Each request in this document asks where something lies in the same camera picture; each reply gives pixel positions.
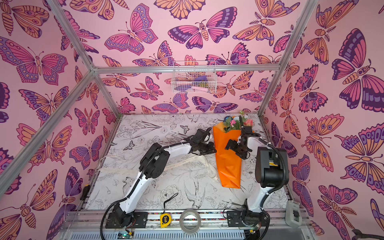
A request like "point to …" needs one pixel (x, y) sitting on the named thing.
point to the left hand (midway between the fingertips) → (220, 151)
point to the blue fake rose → (226, 118)
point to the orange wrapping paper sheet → (229, 163)
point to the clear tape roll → (181, 221)
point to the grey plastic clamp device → (293, 216)
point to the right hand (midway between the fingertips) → (232, 149)
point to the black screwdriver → (85, 192)
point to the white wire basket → (194, 77)
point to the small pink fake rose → (233, 122)
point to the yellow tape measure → (165, 218)
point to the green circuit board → (124, 235)
